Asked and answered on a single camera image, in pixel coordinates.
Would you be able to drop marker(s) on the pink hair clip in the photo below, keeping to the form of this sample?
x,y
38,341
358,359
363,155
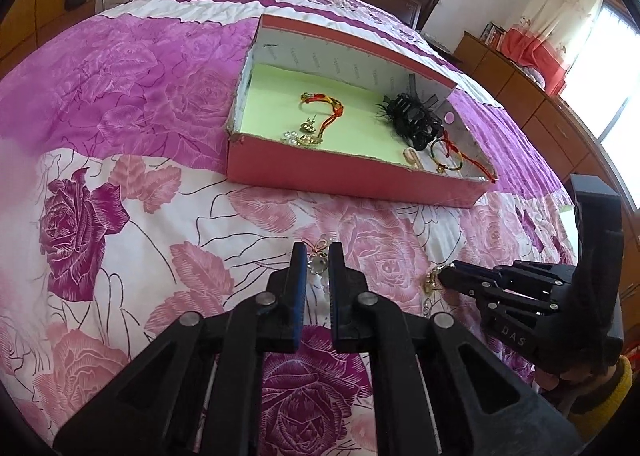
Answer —
x,y
412,155

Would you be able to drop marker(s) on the window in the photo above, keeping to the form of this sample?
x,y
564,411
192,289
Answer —
x,y
620,85

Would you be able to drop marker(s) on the wooden dresser cabinet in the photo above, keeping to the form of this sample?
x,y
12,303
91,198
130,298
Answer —
x,y
550,125

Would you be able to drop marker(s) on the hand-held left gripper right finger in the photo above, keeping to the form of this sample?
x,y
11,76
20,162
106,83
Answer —
x,y
336,286

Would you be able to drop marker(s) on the pearl gold earrings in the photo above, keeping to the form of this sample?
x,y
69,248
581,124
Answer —
x,y
306,125

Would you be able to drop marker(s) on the black ribbon hair claw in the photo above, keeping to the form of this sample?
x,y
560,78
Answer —
x,y
410,115

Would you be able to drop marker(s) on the pink cardboard box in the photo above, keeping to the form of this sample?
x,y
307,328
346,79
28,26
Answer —
x,y
325,175

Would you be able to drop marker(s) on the pink white cloth bundle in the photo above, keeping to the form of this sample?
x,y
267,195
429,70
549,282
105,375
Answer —
x,y
535,77

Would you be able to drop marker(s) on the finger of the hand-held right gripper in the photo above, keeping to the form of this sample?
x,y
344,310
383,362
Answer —
x,y
480,283
540,273

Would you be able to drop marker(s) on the row of books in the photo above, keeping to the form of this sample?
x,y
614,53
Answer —
x,y
493,33

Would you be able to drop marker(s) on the floral red curtain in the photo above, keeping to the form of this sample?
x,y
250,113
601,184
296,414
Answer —
x,y
560,10

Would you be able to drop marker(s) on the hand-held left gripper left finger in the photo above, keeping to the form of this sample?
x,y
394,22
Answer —
x,y
299,286

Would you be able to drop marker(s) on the wooden wardrobe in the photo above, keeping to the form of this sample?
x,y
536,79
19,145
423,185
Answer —
x,y
30,10

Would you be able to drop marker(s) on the green paper sheet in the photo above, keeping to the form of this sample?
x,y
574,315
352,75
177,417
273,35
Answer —
x,y
350,125
567,226

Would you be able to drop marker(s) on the floral pink bedspread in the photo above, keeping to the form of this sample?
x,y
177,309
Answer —
x,y
125,186

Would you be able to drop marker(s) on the person's right hand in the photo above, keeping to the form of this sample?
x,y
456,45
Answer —
x,y
570,378

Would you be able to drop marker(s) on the person's right forearm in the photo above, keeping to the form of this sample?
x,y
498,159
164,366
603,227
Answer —
x,y
615,388

